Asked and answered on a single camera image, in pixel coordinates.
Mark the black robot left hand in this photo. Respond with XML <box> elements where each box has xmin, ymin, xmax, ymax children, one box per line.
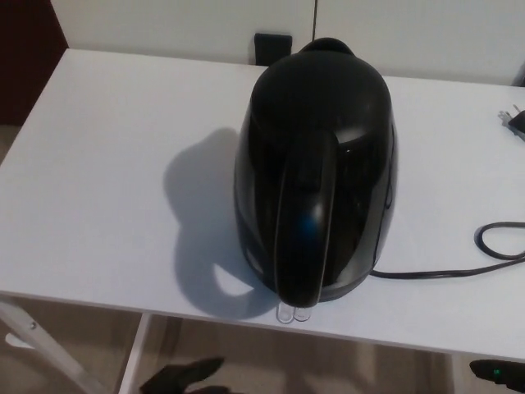
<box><xmin>139</xmin><ymin>356</ymin><xmax>226</xmax><ymax>394</ymax></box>

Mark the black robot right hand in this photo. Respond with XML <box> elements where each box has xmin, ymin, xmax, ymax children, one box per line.
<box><xmin>468</xmin><ymin>359</ymin><xmax>525</xmax><ymax>394</ymax></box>

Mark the clear kettle switch lever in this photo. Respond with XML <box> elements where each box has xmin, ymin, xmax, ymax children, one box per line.
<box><xmin>273</xmin><ymin>301</ymin><xmax>313</xmax><ymax>326</ymax></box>

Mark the grey kettle base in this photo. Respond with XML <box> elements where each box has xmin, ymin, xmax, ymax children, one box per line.
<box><xmin>317</xmin><ymin>270</ymin><xmax>373</xmax><ymax>305</ymax></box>

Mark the white hook on table leg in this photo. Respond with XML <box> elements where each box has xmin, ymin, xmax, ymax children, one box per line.
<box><xmin>3</xmin><ymin>332</ymin><xmax>26</xmax><ymax>350</ymax></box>

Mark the black power plug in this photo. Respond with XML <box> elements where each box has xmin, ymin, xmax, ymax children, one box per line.
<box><xmin>497</xmin><ymin>103</ymin><xmax>525</xmax><ymax>143</ymax></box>

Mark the black electric kettle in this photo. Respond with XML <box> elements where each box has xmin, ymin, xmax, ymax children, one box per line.
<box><xmin>233</xmin><ymin>36</ymin><xmax>401</xmax><ymax>309</ymax></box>

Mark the dark red wooden panel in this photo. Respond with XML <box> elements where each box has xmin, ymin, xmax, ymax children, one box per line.
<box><xmin>0</xmin><ymin>0</ymin><xmax>69</xmax><ymax>125</ymax></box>

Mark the white cabinet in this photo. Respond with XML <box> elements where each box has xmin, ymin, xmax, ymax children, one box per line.
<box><xmin>52</xmin><ymin>0</ymin><xmax>525</xmax><ymax>88</ymax></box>

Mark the black kettle power cable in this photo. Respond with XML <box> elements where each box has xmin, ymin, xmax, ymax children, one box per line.
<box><xmin>371</xmin><ymin>221</ymin><xmax>525</xmax><ymax>282</ymax></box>

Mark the white metal table leg frame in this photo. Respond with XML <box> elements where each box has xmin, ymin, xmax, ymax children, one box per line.
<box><xmin>0</xmin><ymin>297</ymin><xmax>153</xmax><ymax>394</ymax></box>

